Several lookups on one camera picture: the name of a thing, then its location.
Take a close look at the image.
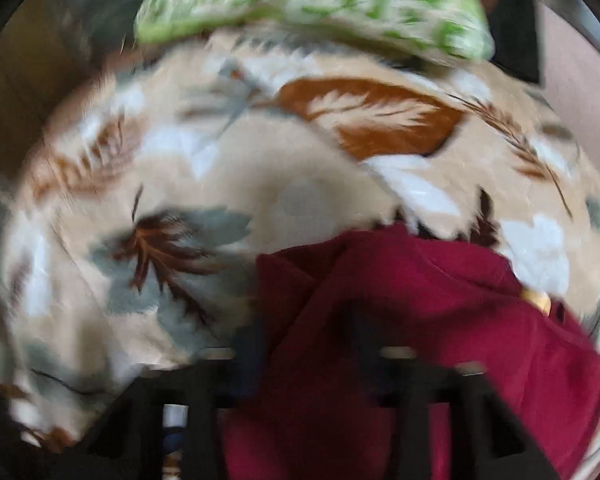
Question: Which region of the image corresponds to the red knit sweater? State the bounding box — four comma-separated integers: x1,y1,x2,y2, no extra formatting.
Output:
224,226,600,479

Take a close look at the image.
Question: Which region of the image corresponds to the leaf pattern beige blanket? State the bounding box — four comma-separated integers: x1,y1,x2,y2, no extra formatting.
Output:
0,30,600,479

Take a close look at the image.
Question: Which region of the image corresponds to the pink quilted bedding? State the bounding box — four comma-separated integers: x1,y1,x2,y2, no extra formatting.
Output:
539,4,600,172

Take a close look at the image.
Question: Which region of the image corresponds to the wooden glass wardrobe door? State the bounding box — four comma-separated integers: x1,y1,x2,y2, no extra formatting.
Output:
0,0,154,177

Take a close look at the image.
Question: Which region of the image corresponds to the black garment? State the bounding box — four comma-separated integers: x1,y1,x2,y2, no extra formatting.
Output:
481,0,541,84

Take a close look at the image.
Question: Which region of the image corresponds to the green white checkered pillow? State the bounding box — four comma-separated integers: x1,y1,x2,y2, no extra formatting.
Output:
134,0,494,65

